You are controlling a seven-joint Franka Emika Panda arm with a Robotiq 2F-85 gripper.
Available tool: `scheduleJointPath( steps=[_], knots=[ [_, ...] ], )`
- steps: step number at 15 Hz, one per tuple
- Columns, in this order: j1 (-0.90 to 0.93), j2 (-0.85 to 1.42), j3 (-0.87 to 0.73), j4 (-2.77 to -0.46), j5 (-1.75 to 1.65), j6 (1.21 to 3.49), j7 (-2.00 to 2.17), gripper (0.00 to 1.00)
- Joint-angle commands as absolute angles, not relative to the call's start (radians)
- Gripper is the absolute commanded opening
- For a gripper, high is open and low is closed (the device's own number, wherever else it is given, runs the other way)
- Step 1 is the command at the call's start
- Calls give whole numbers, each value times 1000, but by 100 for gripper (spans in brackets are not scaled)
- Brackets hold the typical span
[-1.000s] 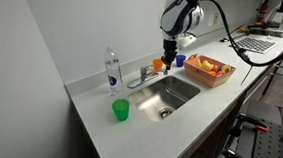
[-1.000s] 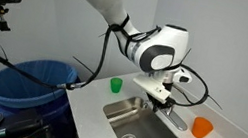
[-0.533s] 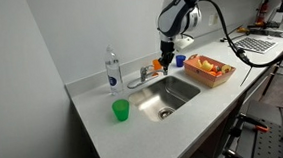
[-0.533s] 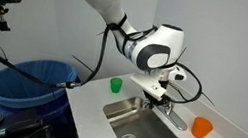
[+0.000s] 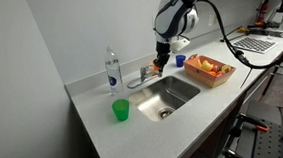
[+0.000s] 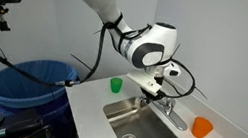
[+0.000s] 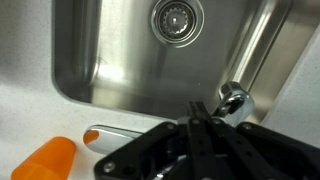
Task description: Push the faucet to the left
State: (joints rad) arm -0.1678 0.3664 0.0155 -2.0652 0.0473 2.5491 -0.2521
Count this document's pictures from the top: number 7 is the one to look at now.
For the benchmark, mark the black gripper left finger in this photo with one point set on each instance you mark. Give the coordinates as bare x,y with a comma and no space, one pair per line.
156,150

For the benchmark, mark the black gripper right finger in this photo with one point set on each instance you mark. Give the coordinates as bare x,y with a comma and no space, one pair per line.
253,153

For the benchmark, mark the chrome faucet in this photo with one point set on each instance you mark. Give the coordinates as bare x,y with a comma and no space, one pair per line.
238,103

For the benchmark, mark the stainless steel sink basin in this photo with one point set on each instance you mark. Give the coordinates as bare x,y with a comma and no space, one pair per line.
126,60

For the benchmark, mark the orange plastic cup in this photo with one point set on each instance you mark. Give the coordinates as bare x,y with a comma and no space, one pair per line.
46,160

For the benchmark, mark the metal sink drain strainer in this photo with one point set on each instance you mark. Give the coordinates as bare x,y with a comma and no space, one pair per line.
176,20

